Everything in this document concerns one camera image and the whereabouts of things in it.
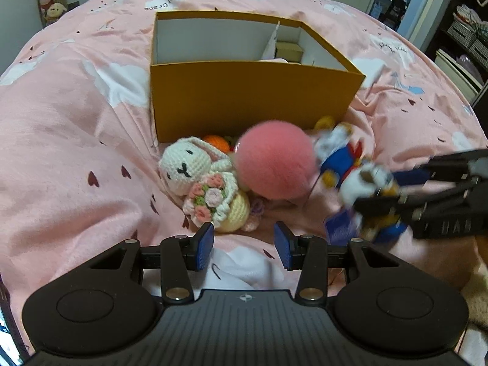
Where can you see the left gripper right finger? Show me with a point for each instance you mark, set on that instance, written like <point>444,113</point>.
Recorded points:
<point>309,255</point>

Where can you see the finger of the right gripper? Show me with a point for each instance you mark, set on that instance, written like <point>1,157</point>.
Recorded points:
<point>411,177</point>

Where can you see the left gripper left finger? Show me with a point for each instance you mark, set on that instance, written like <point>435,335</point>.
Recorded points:
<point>179,255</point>

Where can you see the duck plush keychain toy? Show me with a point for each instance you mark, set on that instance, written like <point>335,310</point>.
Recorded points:
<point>344,168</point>

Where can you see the white crochet bunny doll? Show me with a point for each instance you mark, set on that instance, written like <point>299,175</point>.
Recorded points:
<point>203,179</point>

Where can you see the pink fluffy pompom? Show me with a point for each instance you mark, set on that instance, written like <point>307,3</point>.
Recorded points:
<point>276,160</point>

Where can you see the orange crochet carrot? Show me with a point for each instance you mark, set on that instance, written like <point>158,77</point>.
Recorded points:
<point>219,142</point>

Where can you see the small tan cardboard box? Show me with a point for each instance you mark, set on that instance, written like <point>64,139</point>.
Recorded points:
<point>289,51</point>

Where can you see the pink padded pouch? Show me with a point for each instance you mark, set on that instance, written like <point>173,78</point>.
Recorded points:
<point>274,60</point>

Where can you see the white lotion tube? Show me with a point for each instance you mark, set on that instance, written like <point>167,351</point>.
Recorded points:
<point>269,51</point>

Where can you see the pink cloud-print duvet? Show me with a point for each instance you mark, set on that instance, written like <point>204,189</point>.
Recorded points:
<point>78,146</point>

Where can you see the dark shelf with baskets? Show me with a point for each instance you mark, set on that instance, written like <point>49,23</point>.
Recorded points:
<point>459,45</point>

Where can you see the orange cardboard storage box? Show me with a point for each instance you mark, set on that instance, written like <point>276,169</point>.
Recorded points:
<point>206,77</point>

